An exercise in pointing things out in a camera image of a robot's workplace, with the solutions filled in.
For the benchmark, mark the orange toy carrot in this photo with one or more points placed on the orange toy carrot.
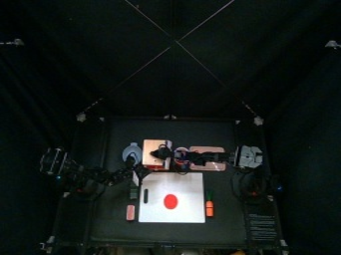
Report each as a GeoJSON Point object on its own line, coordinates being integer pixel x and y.
{"type": "Point", "coordinates": [208, 207]}

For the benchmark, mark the pink rectangular block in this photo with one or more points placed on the pink rectangular block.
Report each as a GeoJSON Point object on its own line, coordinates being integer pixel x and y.
{"type": "Point", "coordinates": [130, 212]}

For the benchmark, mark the wooden drawer box housing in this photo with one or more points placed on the wooden drawer box housing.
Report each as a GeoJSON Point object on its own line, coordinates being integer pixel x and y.
{"type": "Point", "coordinates": [152, 149]}

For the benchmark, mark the white cutting board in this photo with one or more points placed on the white cutting board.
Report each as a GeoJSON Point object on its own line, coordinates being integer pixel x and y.
{"type": "Point", "coordinates": [186, 186]}

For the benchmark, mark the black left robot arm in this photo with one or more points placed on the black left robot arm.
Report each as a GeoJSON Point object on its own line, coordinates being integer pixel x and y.
{"type": "Point", "coordinates": [88, 176]}

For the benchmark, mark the white frame bracket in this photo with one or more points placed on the white frame bracket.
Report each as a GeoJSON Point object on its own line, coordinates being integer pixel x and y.
{"type": "Point", "coordinates": [258, 121]}
{"type": "Point", "coordinates": [168, 117]}
{"type": "Point", "coordinates": [17, 42]}
{"type": "Point", "coordinates": [331, 44]}
{"type": "Point", "coordinates": [80, 117]}

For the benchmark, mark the red-orange dough disc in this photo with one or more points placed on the red-orange dough disc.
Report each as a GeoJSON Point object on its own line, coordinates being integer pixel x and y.
{"type": "Point", "coordinates": [170, 202]}

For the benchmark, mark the green striped block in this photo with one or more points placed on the green striped block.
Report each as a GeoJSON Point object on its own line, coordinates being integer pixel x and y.
{"type": "Point", "coordinates": [132, 193]}

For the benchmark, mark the red drawer with wooden knob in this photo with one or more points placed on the red drawer with wooden knob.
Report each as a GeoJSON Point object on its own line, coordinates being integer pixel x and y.
{"type": "Point", "coordinates": [155, 168]}

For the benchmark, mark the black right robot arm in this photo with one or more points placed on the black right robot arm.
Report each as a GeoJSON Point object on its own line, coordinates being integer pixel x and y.
{"type": "Point", "coordinates": [212, 156]}

